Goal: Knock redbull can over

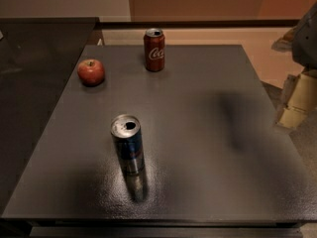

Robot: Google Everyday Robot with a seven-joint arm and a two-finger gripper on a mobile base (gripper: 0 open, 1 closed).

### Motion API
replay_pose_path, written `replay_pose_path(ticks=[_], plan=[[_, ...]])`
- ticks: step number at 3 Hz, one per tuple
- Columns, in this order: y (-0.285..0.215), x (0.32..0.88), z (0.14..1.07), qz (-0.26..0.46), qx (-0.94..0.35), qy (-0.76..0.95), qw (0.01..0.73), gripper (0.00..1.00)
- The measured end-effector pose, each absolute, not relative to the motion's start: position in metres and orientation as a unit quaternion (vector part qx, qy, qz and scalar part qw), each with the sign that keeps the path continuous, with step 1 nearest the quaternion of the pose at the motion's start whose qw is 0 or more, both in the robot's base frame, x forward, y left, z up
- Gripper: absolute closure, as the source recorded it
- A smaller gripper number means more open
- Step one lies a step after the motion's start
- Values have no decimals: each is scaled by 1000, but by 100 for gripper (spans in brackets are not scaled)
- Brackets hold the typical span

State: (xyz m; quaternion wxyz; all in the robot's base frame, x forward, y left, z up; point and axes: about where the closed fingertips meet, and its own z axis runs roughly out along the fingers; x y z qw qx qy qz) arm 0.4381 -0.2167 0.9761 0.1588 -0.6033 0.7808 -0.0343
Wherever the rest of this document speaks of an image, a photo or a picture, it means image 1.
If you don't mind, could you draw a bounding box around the blue silver redbull can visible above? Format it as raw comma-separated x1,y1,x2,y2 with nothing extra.
110,114,145,176

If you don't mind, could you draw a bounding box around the red coca-cola can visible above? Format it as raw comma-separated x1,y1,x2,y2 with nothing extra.
144,28,165,72

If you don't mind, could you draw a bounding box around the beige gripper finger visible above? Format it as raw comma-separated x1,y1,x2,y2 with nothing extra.
271,27,296,52
276,72,317,129

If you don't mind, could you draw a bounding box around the red apple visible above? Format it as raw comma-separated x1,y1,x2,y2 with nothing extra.
77,59,105,86

